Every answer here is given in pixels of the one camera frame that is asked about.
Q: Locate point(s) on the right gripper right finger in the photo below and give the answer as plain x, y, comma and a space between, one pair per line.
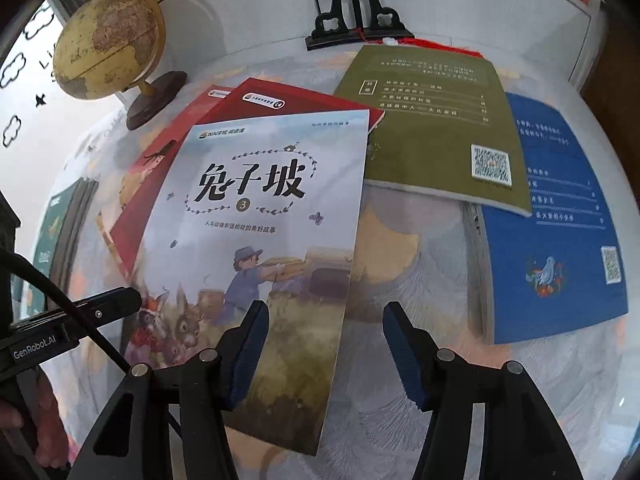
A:
522, 438

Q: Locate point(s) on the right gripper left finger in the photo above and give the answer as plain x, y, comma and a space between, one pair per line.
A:
130, 438

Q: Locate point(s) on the teal book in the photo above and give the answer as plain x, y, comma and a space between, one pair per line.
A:
56, 246

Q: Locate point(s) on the white rabbit hill book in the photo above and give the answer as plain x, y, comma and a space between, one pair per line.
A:
287, 399

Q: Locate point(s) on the person's left hand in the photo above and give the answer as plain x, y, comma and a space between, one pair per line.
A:
52, 443

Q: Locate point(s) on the blue bird back-cover book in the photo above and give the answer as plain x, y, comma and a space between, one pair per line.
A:
558, 270

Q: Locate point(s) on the red portrait cover book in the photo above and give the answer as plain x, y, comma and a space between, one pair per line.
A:
142, 182

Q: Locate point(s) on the grey ginkgo pattern table mat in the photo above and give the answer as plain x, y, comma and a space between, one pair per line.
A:
411, 249

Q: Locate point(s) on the yellow desk globe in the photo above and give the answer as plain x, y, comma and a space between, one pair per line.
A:
111, 46

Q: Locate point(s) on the olive green book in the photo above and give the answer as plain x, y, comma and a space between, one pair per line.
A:
447, 127

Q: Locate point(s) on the dark red nursery rhyme book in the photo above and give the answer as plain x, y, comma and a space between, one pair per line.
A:
272, 173

